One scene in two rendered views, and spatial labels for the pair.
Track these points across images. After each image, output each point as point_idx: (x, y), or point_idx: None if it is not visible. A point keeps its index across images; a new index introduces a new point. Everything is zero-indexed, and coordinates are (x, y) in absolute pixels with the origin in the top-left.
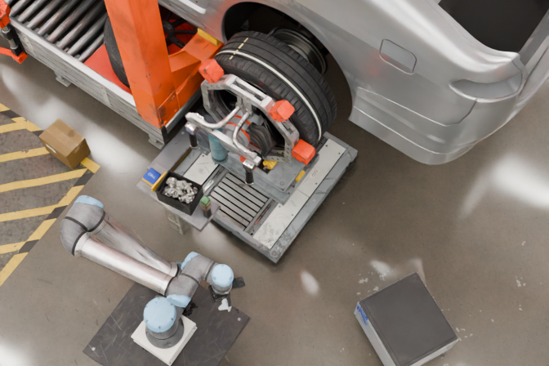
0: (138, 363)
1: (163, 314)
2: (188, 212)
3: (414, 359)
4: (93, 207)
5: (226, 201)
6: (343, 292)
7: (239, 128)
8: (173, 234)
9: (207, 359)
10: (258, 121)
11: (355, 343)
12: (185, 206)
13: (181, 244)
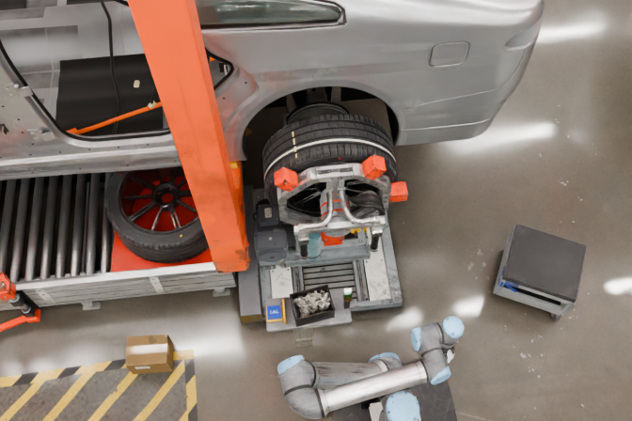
0: None
1: (407, 405)
2: (331, 316)
3: (577, 285)
4: (301, 363)
5: None
6: (466, 287)
7: (347, 207)
8: (305, 350)
9: (445, 416)
10: (345, 194)
11: (509, 314)
12: (331, 310)
13: (319, 353)
